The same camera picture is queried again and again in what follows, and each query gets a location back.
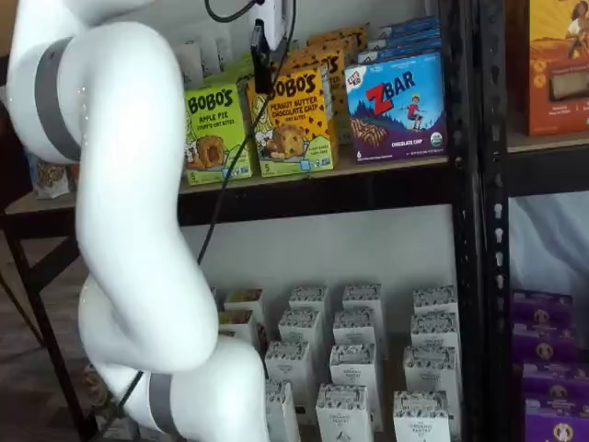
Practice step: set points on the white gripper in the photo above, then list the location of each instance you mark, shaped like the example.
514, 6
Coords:
278, 20

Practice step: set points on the orange Bobo's peanut butter box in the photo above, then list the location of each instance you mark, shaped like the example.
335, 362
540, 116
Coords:
340, 30
333, 92
294, 119
340, 42

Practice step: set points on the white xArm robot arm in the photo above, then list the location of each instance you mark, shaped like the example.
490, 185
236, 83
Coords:
129, 161

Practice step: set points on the green Bobo's apple pie box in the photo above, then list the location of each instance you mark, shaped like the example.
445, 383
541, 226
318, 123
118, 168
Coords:
239, 69
214, 129

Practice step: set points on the blue Zbar chocolate chip box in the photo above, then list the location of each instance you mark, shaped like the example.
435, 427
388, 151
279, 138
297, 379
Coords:
409, 24
396, 110
400, 48
405, 36

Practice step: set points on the brown shelf board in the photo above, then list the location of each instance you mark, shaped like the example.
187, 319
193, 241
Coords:
552, 140
368, 165

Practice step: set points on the white floral print box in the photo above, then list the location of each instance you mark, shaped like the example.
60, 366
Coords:
356, 327
430, 368
280, 414
362, 297
435, 301
435, 331
421, 419
308, 298
287, 364
343, 414
299, 327
352, 366

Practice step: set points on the white granola picture box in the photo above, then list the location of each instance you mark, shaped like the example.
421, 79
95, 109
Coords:
237, 324
244, 304

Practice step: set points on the large orange cereal box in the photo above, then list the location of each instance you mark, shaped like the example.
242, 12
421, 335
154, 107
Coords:
557, 69

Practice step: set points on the purple snack box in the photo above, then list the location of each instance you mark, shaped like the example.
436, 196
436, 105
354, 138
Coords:
543, 345
557, 382
543, 308
557, 423

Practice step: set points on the orange granola pouch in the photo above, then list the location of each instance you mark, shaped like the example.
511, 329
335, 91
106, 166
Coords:
73, 177

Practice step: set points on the clear granola pouch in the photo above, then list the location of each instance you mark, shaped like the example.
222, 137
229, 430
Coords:
50, 177

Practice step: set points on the white organic pastry boxes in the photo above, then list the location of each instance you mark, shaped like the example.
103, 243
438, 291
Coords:
390, 368

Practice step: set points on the black metal shelf frame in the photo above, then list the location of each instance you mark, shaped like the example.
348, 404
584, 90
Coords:
487, 276
465, 230

